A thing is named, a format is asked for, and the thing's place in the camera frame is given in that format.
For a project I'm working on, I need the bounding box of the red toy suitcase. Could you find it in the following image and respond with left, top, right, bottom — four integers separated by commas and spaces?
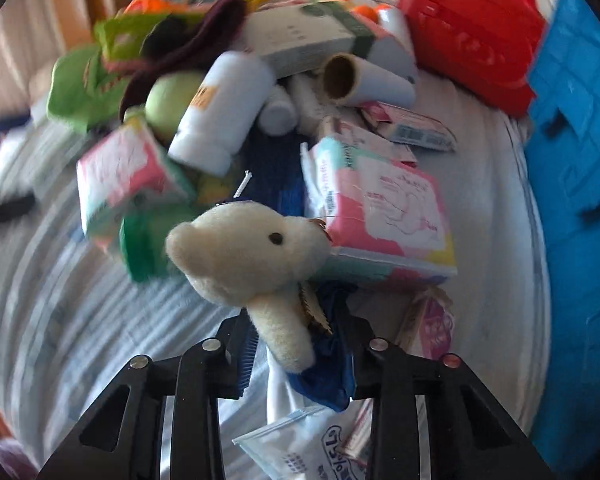
397, 0, 547, 119

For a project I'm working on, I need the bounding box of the pink and green tissue packet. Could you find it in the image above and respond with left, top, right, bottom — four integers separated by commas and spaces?
75, 120, 192, 252

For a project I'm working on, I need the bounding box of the small pink purple box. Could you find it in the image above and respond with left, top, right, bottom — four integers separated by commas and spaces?
394, 287, 456, 361

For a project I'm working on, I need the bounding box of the pink and white small box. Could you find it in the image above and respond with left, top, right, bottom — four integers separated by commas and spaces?
362, 101, 459, 154

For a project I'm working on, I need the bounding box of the small white bottle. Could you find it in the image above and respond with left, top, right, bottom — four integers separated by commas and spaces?
259, 85, 299, 136

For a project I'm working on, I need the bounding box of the striped bed sheet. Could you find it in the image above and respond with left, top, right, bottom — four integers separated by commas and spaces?
0, 105, 548, 480

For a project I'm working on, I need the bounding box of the sheer curtain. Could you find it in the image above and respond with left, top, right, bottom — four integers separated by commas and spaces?
0, 10, 101, 128

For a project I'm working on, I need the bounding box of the pale green ball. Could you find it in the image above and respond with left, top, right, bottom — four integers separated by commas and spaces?
144, 72, 207, 144

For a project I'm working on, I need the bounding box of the pink flat carton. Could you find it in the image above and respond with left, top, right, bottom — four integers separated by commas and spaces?
317, 115, 419, 167

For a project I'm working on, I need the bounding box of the black flat object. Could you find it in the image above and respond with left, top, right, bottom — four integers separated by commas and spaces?
0, 194, 37, 234

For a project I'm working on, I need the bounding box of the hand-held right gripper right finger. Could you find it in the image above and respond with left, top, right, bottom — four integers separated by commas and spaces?
330, 295, 556, 480

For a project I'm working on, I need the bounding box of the blue satin cloth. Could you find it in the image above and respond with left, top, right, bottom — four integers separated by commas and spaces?
285, 280, 357, 411

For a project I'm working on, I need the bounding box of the clear plastic pouch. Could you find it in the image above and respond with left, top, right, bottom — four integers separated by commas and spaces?
232, 406, 377, 480

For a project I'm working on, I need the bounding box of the blue plastic storage crate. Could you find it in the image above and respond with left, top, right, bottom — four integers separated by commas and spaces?
522, 0, 600, 476

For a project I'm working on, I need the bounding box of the orange ball toy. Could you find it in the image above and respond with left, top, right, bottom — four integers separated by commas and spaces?
325, 0, 382, 22

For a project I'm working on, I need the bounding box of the white bear plush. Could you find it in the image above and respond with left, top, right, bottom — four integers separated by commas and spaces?
166, 200, 333, 374

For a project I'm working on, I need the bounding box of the white grey cylinder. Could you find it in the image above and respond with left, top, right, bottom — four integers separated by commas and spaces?
376, 4, 419, 82

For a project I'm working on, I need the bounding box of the white box with green band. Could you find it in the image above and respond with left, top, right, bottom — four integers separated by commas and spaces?
240, 1, 382, 77

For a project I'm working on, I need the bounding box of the white bottle with orange label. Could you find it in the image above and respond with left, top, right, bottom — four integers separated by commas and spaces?
167, 51, 277, 177

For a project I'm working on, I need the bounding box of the lime green plush toy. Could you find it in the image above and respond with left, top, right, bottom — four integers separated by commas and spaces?
93, 9, 202, 62

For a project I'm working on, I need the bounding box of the green crocodile plush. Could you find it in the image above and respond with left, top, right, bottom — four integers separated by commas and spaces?
47, 45, 127, 134

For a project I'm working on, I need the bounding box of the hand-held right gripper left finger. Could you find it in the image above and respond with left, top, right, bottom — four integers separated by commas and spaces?
37, 310, 261, 480

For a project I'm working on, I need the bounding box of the maroon cloth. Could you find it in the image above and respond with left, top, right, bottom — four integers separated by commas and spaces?
119, 0, 249, 122

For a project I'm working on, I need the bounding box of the cardboard tube roll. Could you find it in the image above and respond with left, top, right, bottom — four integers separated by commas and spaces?
321, 53, 416, 107

